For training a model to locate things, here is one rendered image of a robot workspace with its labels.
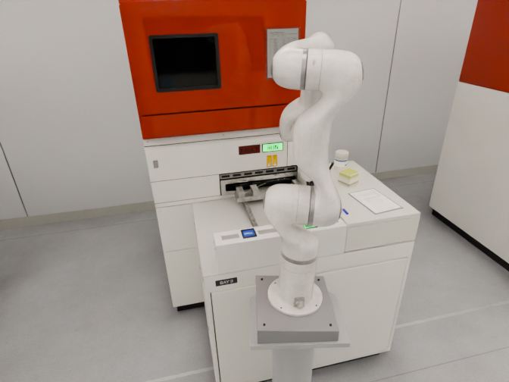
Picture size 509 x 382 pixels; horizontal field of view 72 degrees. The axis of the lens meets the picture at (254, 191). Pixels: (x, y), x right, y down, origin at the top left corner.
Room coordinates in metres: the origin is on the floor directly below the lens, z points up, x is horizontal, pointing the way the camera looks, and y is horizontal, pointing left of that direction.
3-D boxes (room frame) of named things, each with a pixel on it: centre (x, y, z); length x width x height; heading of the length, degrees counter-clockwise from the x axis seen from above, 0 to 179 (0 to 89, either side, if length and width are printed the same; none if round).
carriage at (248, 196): (1.70, -0.08, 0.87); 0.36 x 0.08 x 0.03; 102
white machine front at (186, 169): (1.75, 0.15, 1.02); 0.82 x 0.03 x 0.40; 102
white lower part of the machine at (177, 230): (2.08, 0.22, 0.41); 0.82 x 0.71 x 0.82; 102
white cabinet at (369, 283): (1.48, -0.19, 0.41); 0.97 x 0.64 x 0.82; 102
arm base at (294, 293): (0.91, -0.14, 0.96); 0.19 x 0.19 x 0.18
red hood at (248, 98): (2.05, 0.21, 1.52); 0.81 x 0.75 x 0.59; 102
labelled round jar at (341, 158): (1.80, -0.49, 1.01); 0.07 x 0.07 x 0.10
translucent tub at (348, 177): (1.59, -0.48, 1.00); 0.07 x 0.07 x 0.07; 36
